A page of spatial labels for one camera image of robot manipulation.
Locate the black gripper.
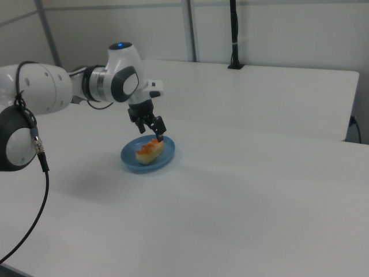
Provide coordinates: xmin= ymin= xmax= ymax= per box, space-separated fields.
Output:
xmin=127 ymin=98 xmax=168 ymax=143

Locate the black cable with metal connector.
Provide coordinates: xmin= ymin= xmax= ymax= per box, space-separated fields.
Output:
xmin=0 ymin=61 xmax=50 ymax=265

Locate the grey metal partition post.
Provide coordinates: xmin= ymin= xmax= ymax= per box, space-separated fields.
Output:
xmin=181 ymin=0 xmax=200 ymax=62
xmin=33 ymin=0 xmax=63 ymax=68

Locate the blue round plate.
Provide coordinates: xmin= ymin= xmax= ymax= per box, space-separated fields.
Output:
xmin=120 ymin=134 xmax=176 ymax=175

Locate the orange glazed bread loaf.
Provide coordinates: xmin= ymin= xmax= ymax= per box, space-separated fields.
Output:
xmin=135 ymin=138 xmax=165 ymax=165

